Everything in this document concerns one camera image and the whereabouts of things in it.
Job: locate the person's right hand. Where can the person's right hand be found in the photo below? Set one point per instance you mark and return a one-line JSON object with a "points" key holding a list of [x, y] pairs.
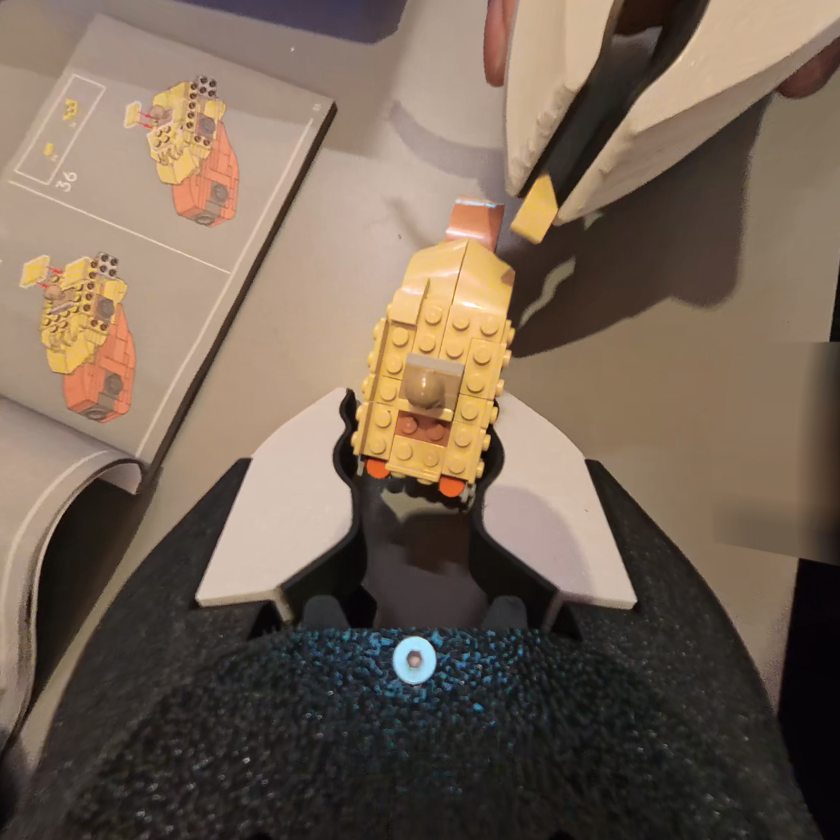
{"points": [[814, 82]]}

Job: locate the tan and orange brick model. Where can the tan and orange brick model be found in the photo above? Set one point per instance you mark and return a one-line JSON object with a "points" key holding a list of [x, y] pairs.
{"points": [[446, 308]]}

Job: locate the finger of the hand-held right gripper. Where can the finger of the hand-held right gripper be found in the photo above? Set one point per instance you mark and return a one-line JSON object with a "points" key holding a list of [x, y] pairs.
{"points": [[544, 79], [735, 65]]}

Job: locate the small tan wedge brick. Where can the small tan wedge brick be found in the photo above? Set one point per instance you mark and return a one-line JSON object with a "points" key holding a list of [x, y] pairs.
{"points": [[535, 210]]}

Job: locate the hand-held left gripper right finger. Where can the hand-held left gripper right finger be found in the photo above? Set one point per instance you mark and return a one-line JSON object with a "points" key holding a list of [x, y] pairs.
{"points": [[558, 525]]}

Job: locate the grey instruction booklet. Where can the grey instruction booklet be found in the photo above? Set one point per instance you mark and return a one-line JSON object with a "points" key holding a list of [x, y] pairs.
{"points": [[262, 197]]}

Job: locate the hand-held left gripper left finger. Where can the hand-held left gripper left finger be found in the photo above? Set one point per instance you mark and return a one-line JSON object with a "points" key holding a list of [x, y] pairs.
{"points": [[282, 512]]}

